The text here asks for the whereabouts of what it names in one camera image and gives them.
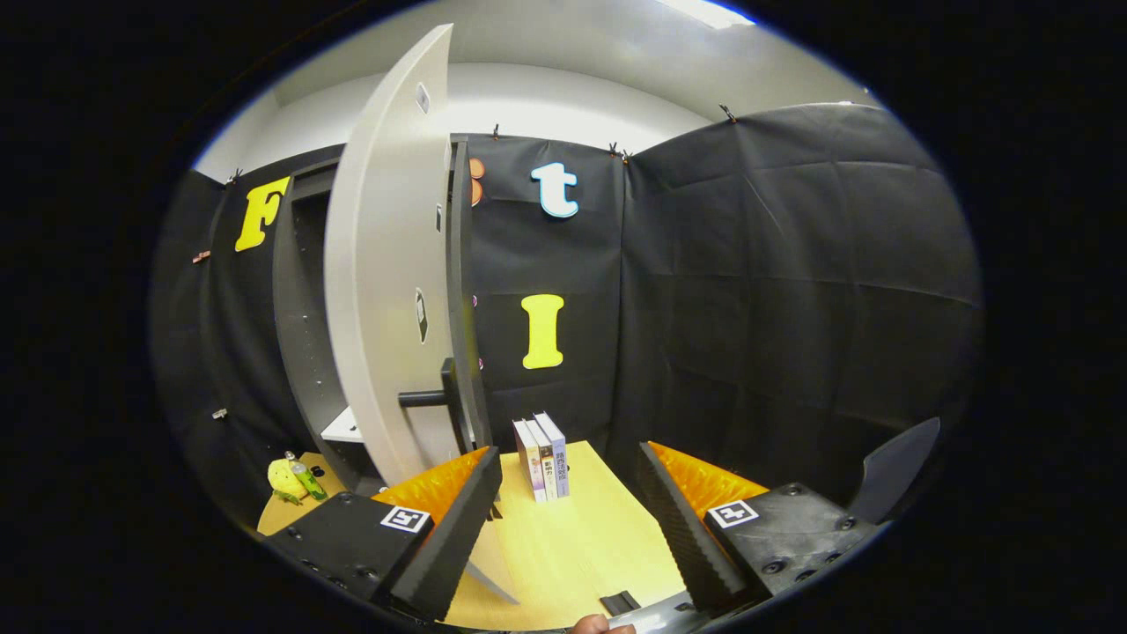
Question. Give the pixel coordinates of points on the yellow pineapple plush toy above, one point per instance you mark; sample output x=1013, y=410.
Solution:
x=282, y=480

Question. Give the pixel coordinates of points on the black ribbed block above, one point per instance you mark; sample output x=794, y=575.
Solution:
x=619, y=602

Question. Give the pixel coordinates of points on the dark grey shoe cabinet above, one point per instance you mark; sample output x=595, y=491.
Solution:
x=304, y=352

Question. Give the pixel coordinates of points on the green drink bottle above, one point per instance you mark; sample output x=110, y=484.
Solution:
x=308, y=481

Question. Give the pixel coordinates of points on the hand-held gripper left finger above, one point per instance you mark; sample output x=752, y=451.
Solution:
x=458, y=537

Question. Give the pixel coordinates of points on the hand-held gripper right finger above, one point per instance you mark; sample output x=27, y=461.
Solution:
x=687, y=537

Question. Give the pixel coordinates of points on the black backdrop cloth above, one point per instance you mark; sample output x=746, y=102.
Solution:
x=748, y=308

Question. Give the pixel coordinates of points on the long ceiling light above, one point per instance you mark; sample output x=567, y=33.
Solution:
x=709, y=12

